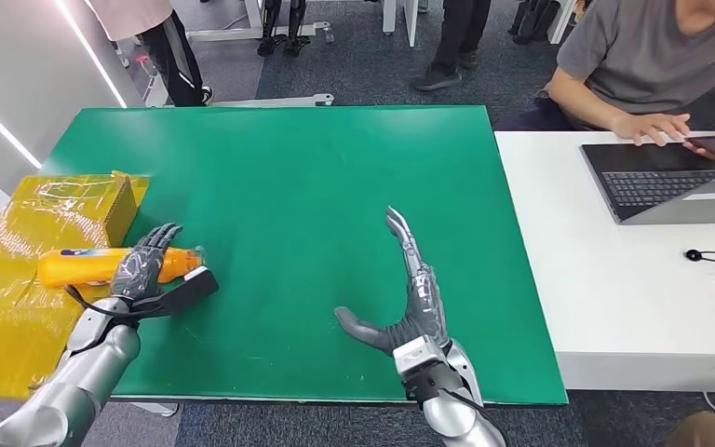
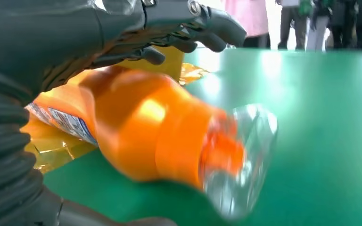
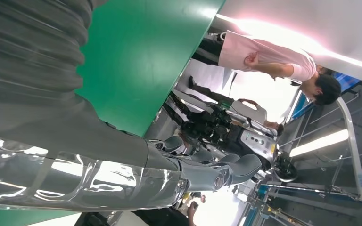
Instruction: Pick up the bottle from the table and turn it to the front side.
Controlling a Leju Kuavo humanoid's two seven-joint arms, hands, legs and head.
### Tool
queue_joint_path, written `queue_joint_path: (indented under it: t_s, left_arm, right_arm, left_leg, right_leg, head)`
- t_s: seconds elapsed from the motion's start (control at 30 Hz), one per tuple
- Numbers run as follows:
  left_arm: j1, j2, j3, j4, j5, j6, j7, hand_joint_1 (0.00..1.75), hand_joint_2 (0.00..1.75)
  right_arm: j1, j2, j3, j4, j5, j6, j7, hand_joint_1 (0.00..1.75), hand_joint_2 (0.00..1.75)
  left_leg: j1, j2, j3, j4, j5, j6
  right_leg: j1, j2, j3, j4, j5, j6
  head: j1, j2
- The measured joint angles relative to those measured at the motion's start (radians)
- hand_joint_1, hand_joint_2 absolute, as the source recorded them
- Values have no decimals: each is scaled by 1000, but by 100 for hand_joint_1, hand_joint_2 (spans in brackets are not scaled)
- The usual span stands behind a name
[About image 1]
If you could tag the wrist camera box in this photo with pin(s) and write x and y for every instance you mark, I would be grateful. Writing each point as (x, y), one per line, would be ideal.
(178, 296)
(419, 358)

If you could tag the dark grey laptop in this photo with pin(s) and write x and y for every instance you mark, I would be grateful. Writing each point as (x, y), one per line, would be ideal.
(653, 185)

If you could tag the white stand base bar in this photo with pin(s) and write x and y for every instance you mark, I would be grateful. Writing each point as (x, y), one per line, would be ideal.
(271, 100)

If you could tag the green table mat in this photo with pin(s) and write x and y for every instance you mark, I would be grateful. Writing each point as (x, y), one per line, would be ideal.
(308, 185)

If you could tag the brown rounded object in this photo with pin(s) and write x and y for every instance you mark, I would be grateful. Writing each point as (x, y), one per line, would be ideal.
(709, 432)

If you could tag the person's right forearm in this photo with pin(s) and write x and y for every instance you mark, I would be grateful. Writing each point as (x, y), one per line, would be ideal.
(582, 102)

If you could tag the person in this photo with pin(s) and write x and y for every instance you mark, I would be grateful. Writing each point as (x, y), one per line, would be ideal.
(166, 55)
(641, 55)
(456, 37)

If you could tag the black humanoid robot legs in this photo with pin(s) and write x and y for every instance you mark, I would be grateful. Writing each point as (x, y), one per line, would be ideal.
(271, 31)

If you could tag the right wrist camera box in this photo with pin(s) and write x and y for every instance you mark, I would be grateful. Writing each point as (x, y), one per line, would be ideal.
(419, 358)

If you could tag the yellow taped cardboard box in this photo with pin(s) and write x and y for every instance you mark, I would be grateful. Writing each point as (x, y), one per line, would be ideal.
(12, 333)

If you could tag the white desk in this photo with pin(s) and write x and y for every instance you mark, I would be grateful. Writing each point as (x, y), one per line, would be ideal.
(610, 296)

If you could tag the white support frame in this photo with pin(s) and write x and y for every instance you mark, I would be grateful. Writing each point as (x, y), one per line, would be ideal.
(234, 32)

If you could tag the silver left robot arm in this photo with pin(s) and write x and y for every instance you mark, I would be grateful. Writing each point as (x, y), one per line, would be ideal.
(86, 370)

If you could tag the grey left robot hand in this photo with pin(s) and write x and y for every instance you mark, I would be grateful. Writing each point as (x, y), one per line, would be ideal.
(138, 271)

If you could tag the person's right hand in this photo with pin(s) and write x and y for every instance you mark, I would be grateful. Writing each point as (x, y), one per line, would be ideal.
(647, 128)

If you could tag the orange plastic bottle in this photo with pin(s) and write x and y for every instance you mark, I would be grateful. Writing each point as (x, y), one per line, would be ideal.
(86, 265)

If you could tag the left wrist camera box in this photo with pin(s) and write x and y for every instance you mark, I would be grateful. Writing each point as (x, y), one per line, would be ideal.
(178, 296)

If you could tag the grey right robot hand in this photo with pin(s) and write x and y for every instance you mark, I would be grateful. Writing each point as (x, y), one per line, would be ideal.
(422, 314)

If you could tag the white furniture leg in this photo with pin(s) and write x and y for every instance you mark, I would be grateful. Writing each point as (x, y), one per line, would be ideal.
(408, 18)

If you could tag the white stand with red mark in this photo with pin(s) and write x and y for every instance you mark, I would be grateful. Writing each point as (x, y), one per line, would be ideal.
(155, 89)

